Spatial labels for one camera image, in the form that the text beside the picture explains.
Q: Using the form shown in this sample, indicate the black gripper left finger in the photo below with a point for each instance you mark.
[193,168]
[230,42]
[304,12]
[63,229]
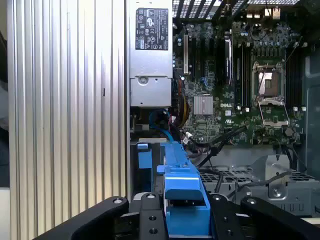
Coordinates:
[150,220]

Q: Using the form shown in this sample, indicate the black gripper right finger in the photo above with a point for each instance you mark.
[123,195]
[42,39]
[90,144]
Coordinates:
[225,220]

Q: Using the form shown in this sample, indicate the hard disk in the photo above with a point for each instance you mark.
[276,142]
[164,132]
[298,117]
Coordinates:
[182,180]

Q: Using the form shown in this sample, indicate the blue disk carrier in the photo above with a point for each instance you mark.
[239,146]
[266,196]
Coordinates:
[145,157]

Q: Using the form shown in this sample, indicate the black RAM slot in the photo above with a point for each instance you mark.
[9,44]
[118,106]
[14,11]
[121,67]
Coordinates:
[290,77]
[298,77]
[239,75]
[247,75]

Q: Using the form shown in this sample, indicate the black expansion slot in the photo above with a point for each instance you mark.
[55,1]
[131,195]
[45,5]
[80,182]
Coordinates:
[228,60]

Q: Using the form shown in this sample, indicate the white expansion slot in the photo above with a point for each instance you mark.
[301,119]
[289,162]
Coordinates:
[185,53]

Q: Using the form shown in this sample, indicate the green motherboard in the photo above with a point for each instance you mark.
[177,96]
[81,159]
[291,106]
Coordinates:
[220,120]

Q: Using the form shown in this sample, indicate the silver chipset heatsink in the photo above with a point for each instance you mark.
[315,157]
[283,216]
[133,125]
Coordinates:
[203,105]

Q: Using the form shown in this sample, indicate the metal socket cover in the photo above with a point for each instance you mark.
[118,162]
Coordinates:
[273,100]

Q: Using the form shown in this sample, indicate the CPU socket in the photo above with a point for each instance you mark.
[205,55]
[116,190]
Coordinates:
[270,80]

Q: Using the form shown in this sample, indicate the metal locking lever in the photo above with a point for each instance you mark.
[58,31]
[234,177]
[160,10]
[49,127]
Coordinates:
[263,77]

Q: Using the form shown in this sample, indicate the black PC case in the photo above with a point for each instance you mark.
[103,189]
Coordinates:
[312,100]

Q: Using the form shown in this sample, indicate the silver power supply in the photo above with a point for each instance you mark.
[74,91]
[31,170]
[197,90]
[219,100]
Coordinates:
[150,67]

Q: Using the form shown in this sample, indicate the black power supply label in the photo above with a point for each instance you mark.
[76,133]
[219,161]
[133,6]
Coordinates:
[152,28]

